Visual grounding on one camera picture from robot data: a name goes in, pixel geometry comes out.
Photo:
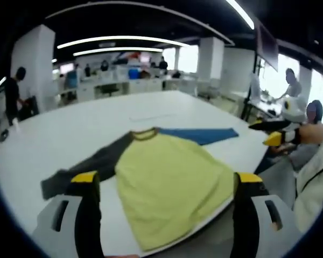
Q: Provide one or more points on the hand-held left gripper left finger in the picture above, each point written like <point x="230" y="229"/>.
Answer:
<point x="67" y="228"/>

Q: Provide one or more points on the person's left hand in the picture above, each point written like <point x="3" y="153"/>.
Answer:
<point x="122" y="256"/>

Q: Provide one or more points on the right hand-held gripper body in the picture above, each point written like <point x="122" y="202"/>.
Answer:
<point x="296" y="110"/>

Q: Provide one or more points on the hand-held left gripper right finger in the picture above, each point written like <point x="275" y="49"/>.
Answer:
<point x="261" y="228"/>

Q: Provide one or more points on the yellow garment with dark sleeves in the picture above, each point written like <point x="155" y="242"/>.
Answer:
<point x="164" y="174"/>

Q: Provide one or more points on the blue storage bin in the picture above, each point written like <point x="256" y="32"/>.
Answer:
<point x="133" y="73"/>

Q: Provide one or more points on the row of white cabinets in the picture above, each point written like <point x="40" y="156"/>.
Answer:
<point x="115" y="86"/>

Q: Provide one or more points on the ceiling light strip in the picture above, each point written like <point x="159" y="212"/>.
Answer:
<point x="123" y="39"/>
<point x="241" y="13"/>
<point x="118" y="50"/>

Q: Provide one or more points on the black chair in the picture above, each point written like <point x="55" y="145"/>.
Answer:
<point x="29" y="108"/>

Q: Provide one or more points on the person's right hand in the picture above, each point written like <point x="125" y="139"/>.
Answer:
<point x="315" y="134"/>

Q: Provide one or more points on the hanging dark screen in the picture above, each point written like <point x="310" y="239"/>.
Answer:
<point x="267" y="45"/>

